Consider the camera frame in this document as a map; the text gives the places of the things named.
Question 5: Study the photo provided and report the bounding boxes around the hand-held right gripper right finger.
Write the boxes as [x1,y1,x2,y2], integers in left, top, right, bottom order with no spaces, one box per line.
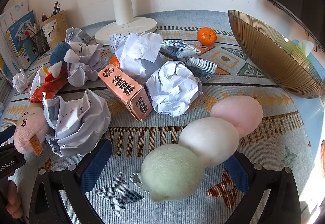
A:
[223,150,309,224]

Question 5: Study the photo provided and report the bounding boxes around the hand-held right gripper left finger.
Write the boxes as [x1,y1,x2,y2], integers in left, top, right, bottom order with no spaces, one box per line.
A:
[29,138,113,224]

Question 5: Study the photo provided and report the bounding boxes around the pink plush toy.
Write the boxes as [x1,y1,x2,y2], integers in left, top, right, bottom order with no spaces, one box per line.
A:
[13,106,50,156]

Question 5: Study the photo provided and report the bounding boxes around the three-ball dango plush toy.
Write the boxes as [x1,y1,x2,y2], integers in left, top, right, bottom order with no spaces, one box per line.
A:
[140,95,264,203]

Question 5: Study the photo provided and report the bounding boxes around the pink carton box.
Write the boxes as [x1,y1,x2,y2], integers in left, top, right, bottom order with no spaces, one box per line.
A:
[98,63,153,123]

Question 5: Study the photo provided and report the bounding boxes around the amber ribbed glass bowl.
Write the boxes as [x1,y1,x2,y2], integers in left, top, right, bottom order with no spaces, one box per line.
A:
[228,9,325,99]

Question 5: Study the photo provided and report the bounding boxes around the person's left hand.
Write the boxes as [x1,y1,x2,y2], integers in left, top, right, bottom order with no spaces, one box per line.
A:
[5,180,24,220]

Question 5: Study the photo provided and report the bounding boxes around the patterned woven table mat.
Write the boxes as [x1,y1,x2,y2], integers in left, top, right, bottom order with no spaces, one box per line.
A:
[0,11,316,224]

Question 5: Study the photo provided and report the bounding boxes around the stack of books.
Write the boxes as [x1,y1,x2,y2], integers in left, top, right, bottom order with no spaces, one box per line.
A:
[0,56,13,104]

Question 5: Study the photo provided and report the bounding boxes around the small crumpled white paper ball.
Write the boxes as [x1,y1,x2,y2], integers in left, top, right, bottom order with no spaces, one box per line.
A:
[12,69,29,94]

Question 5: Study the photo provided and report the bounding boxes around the black mesh pen holder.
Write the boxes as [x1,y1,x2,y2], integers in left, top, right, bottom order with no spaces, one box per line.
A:
[30,28,51,56]

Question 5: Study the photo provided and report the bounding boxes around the blue book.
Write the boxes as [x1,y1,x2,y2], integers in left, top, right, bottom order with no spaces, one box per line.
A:
[6,11,39,70]

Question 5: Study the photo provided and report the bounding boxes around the light blue desk pad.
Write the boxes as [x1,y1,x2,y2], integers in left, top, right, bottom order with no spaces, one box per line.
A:
[289,39,325,113]

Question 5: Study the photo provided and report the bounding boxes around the bunch of pencils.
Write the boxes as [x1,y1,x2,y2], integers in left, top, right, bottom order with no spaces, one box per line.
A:
[23,20,42,38]

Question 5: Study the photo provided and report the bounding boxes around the blue checkered cloth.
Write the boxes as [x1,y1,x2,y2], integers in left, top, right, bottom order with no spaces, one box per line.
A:
[160,39,218,80]

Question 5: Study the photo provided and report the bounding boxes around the cardboard pen holder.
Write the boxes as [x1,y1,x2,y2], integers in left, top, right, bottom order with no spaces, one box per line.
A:
[41,10,69,49]

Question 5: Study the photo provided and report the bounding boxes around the green tissue pack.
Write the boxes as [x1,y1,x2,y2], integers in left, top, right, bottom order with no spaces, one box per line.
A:
[287,39,315,58]

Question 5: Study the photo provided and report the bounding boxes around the white workbook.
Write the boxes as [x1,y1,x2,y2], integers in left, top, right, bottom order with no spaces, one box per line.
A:
[0,0,29,37]

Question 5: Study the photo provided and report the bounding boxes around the bunch of pens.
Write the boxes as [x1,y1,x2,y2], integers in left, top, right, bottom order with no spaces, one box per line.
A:
[42,1,61,21]

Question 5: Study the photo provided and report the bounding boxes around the white desk lamp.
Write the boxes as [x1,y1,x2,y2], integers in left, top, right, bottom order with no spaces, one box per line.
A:
[95,0,158,45]

